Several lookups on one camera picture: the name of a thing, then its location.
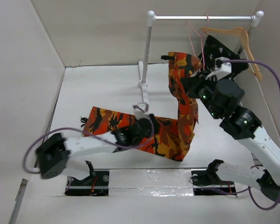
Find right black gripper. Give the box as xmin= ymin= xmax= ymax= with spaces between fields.
xmin=180 ymin=70 xmax=221 ymax=119

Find orange camouflage trousers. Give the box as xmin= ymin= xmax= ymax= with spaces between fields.
xmin=80 ymin=52 xmax=203 ymax=161

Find pink wire hanger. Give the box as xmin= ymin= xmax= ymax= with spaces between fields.
xmin=186 ymin=20 xmax=208 ymax=71

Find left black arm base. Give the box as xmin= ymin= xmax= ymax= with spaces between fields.
xmin=64 ymin=170 xmax=110 ymax=196

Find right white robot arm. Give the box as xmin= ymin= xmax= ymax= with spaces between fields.
xmin=181 ymin=76 xmax=280 ymax=203

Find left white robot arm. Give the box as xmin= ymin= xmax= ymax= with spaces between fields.
xmin=35 ymin=114 xmax=160 ymax=185

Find wooden clothes hanger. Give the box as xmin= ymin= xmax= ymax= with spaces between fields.
xmin=199 ymin=27 xmax=263 ymax=81

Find black white patterned garment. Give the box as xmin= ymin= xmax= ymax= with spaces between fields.
xmin=197 ymin=35 xmax=249 ymax=80

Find white metal clothes rack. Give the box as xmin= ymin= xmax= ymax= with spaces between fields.
xmin=138 ymin=10 xmax=266 ymax=108

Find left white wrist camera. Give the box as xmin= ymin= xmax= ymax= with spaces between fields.
xmin=133 ymin=102 xmax=149 ymax=120

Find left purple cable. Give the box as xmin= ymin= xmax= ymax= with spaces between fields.
xmin=22 ymin=104 xmax=155 ymax=174

